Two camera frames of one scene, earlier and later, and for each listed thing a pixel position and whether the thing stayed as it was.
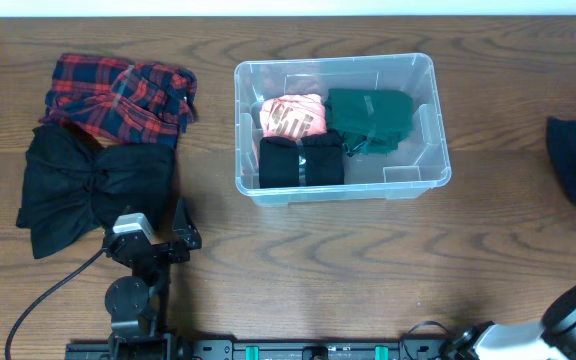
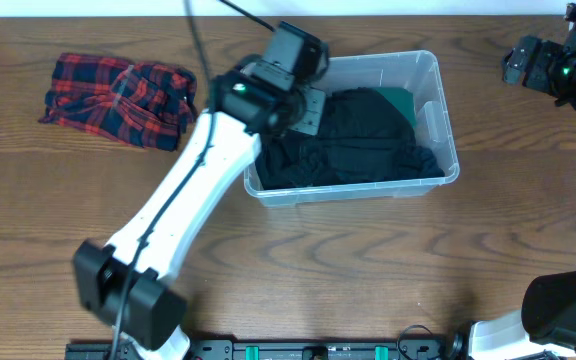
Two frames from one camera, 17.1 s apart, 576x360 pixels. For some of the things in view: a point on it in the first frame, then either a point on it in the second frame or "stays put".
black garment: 75,186 -> 364,139
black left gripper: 153,250 -> 308,111
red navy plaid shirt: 116,98 stays put
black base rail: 258,349 stays put
